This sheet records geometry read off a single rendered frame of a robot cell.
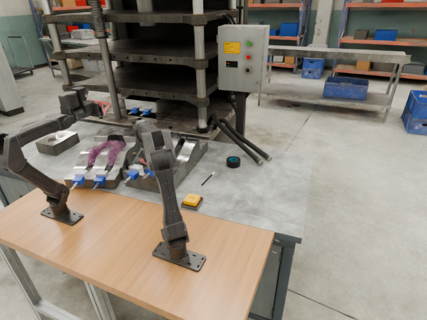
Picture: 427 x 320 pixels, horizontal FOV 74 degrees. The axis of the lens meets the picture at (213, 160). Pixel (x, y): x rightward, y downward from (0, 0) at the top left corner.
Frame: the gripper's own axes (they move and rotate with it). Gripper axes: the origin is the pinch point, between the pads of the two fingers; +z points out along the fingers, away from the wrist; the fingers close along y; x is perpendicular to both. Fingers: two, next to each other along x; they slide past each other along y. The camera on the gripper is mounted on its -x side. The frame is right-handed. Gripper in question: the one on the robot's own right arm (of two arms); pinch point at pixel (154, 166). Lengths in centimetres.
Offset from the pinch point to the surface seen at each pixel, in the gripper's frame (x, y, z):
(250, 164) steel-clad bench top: -34, -38, 23
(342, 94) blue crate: -323, -104, 171
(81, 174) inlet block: 13.0, 36.4, 6.4
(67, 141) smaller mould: -14, 77, 24
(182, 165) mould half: -11.2, -7.6, 9.5
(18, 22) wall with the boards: -410, 662, 202
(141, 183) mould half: 5.6, 6.8, 9.7
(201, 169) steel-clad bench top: -20.0, -13.6, 20.9
